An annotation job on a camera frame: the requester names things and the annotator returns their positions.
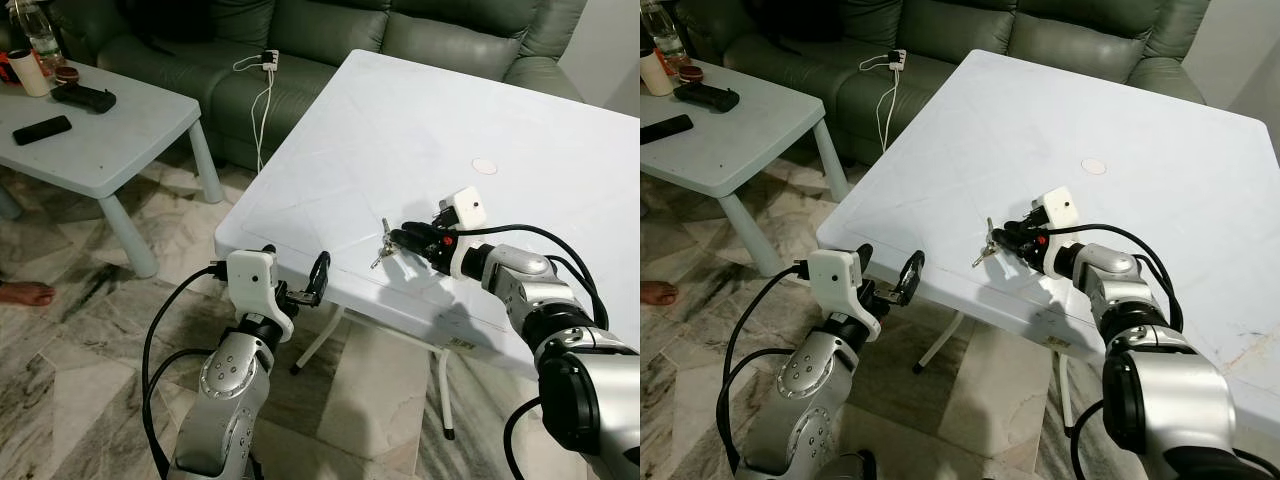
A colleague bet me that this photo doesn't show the clear plastic bottle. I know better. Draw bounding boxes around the clear plastic bottle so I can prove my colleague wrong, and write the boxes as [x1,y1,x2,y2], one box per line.
[12,0,63,76]
[640,0,689,71]

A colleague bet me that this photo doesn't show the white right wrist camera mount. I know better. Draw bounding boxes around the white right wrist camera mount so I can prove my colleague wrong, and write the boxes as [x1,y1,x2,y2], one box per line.
[437,187,489,279]
[1030,187,1082,276]

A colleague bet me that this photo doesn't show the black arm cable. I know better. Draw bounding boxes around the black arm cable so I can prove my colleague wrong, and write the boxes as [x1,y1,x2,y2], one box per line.
[455,224,611,331]
[1055,224,1187,331]
[140,262,236,473]
[715,262,811,473]

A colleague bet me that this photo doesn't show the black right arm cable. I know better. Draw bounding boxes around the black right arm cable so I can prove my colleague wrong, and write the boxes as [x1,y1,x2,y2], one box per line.
[455,224,611,331]
[1055,224,1187,331]

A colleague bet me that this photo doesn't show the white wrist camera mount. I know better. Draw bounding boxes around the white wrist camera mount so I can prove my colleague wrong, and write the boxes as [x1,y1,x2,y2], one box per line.
[1030,187,1082,276]
[225,248,297,343]
[437,187,489,279]
[807,248,881,337]

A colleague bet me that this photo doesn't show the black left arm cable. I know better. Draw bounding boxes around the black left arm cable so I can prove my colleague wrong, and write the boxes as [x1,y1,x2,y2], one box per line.
[715,262,811,473]
[140,262,236,473]

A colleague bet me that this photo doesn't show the pale blue low table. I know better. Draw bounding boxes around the pale blue low table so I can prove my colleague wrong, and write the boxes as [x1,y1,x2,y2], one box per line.
[640,85,851,278]
[0,60,223,279]

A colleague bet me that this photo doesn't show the black remote control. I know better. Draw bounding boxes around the black remote control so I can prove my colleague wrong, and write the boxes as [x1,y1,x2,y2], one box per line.
[12,115,73,147]
[640,114,694,144]

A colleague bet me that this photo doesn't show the white power cable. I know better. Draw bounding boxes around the white power cable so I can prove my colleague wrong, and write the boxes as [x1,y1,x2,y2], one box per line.
[860,52,902,153]
[233,55,277,176]

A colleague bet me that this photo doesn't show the white plastic folding table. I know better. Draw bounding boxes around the white plastic folding table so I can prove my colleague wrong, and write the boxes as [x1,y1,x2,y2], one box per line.
[817,48,1280,441]
[215,48,641,441]

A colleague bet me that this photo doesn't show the green leather sofa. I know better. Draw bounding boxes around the green leather sofa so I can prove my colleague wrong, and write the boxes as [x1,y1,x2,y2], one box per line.
[690,0,1211,167]
[50,0,591,173]

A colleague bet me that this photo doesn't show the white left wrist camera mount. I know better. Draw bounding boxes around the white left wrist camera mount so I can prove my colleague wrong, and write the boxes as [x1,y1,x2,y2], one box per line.
[225,248,297,343]
[807,248,881,337]

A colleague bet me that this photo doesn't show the cream paper cup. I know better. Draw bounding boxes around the cream paper cup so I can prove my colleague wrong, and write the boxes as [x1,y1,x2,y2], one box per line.
[640,48,676,98]
[6,48,51,98]

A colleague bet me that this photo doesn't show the black oblong case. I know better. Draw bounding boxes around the black oblong case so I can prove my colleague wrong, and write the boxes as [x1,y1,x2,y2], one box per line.
[50,84,117,114]
[673,84,741,114]

